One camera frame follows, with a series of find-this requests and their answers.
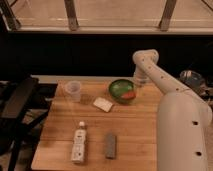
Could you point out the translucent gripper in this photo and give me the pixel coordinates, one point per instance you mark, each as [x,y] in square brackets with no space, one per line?
[137,86]

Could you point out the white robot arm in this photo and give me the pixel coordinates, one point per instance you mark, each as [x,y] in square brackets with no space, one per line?
[181,117]

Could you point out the green ceramic bowl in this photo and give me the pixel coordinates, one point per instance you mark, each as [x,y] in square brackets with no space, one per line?
[118,87]

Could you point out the round metal object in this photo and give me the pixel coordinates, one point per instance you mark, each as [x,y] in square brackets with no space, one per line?
[192,79]

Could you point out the grey rectangular block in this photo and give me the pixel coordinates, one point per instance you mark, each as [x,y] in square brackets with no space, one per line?
[110,146]

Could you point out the clear plastic measuring cup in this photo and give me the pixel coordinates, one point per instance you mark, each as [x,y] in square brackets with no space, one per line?
[73,88]

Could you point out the wooden cutting board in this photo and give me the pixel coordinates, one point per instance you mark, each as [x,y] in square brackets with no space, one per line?
[133,124]

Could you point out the white bottle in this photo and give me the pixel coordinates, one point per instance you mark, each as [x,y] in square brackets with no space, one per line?
[79,144]

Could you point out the black chair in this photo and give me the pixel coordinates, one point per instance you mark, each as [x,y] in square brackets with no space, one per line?
[12,129]

